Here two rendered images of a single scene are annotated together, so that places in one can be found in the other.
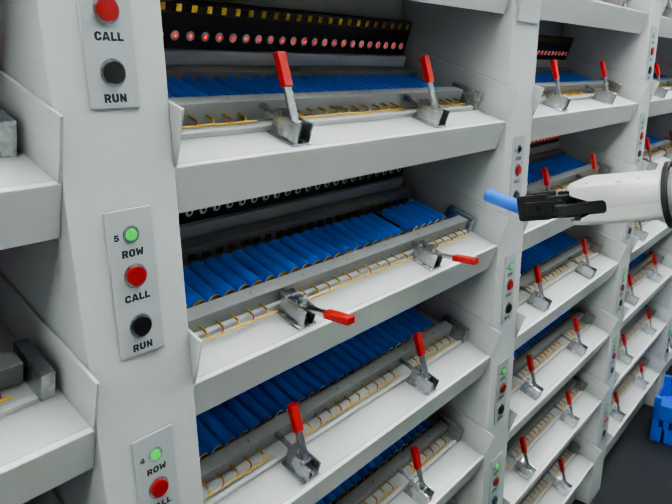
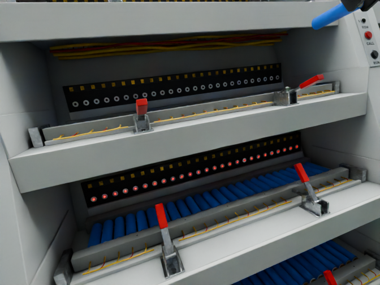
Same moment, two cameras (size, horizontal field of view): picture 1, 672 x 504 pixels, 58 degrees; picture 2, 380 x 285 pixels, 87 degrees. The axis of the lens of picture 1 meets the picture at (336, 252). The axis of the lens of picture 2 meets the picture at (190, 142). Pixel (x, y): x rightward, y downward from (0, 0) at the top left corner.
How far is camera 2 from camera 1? 0.55 m
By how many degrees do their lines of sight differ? 38
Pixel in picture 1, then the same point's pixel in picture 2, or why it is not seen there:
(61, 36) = not seen: outside the picture
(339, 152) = (152, 8)
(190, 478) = (7, 242)
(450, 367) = (348, 197)
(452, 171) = (313, 62)
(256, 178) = (72, 21)
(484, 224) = (349, 82)
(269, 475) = (145, 266)
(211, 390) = (35, 169)
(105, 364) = not seen: outside the picture
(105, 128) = not seen: outside the picture
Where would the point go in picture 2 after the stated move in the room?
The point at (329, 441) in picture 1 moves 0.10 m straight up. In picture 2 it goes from (209, 245) to (194, 182)
